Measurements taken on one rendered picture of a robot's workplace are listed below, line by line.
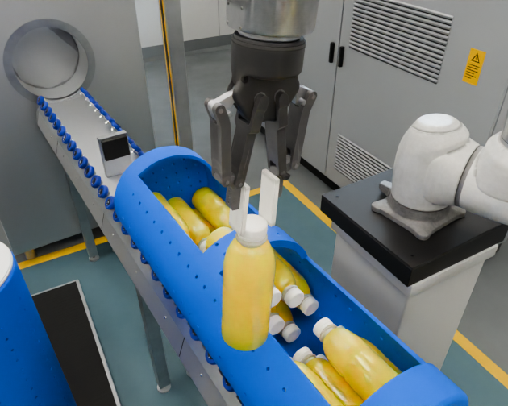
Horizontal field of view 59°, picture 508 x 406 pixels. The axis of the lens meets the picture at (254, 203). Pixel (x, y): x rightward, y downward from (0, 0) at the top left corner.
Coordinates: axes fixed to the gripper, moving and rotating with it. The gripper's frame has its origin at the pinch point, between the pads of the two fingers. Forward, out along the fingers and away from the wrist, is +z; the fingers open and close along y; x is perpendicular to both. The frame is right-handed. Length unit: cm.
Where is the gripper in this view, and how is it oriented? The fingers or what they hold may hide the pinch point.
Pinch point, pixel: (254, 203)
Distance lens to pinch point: 56.1
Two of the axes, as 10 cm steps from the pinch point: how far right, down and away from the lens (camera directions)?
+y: -8.4, 2.3, -4.9
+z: -0.8, 8.4, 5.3
